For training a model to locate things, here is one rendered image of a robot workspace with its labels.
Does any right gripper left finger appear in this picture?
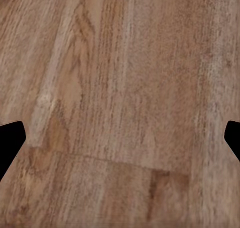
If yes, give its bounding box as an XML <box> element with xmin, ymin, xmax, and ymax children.
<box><xmin>0</xmin><ymin>121</ymin><xmax>26</xmax><ymax>181</ymax></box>

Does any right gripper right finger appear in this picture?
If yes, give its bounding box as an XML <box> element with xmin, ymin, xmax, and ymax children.
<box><xmin>224</xmin><ymin>121</ymin><xmax>240</xmax><ymax>161</ymax></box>

